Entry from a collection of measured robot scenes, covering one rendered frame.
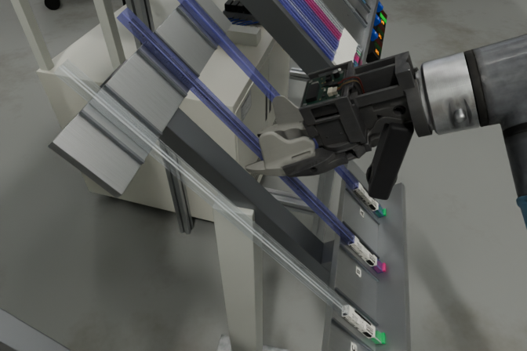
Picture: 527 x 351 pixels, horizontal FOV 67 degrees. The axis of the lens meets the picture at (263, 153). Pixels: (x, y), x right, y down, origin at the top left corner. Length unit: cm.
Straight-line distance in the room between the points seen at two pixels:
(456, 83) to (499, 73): 3
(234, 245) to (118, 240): 105
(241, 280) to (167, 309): 76
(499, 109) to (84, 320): 136
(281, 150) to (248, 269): 28
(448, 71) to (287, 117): 20
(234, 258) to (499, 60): 46
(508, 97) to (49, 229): 164
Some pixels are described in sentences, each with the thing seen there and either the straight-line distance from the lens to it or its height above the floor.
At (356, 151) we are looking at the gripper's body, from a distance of 44.
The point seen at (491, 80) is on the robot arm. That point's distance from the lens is 41.
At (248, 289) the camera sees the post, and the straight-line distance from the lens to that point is 74.
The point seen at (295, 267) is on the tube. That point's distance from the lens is 48.
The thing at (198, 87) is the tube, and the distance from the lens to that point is 47.
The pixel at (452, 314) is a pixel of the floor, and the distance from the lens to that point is 154.
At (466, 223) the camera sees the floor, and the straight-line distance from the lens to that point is 179.
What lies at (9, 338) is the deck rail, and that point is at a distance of 41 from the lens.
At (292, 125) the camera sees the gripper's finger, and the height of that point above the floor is 96.
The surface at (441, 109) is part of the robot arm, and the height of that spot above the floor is 105.
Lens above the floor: 128
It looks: 43 degrees down
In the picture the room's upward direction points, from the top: straight up
